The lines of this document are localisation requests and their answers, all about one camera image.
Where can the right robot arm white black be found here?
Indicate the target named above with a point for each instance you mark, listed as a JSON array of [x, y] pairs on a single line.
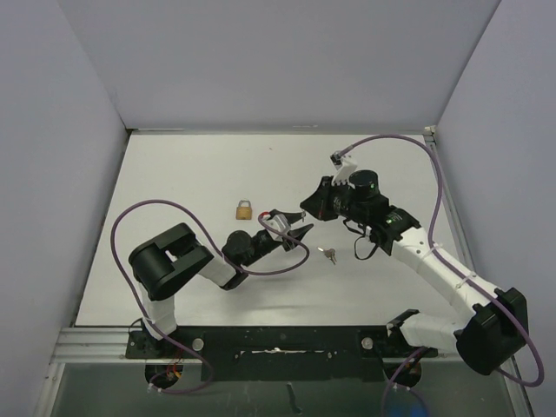
[[492, 323]]

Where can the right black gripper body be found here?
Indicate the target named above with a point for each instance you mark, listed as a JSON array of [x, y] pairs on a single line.
[[342, 205]]

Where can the aluminium front rail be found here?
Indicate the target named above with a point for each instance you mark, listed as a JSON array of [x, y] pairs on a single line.
[[90, 345]]

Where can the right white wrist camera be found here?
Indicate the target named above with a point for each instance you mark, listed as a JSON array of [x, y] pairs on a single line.
[[345, 166]]

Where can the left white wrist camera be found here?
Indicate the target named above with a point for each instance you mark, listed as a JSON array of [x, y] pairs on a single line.
[[278, 224]]

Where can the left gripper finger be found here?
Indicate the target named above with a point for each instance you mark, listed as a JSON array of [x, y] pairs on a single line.
[[288, 216], [296, 235]]

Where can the aluminium right side rail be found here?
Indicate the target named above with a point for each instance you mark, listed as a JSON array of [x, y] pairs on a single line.
[[453, 218]]

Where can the small brass padlock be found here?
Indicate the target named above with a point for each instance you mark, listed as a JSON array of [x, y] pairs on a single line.
[[244, 210]]

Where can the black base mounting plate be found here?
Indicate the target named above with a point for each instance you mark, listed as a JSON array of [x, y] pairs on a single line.
[[273, 353]]

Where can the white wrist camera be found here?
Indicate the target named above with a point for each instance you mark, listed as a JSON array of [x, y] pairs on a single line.
[[278, 224], [345, 166]]

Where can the aluminium rail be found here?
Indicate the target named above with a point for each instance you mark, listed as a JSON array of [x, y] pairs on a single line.
[[453, 218], [90, 345]]

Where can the silver key bunch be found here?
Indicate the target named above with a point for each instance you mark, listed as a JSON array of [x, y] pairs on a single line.
[[329, 253]]

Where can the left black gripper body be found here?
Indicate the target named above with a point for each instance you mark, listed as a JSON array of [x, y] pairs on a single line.
[[262, 248]]

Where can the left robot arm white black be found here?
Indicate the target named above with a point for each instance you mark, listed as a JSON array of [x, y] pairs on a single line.
[[164, 264]]

